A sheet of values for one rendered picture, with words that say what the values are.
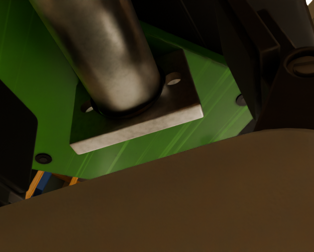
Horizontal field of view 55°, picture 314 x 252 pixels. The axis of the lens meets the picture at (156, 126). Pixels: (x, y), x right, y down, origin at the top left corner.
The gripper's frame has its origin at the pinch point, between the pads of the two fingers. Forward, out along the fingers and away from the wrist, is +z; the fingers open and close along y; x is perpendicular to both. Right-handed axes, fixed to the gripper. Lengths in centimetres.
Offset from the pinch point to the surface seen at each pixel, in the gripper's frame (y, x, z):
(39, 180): -289, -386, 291
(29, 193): -295, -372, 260
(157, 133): -0.1, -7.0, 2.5
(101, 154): -3.9, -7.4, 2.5
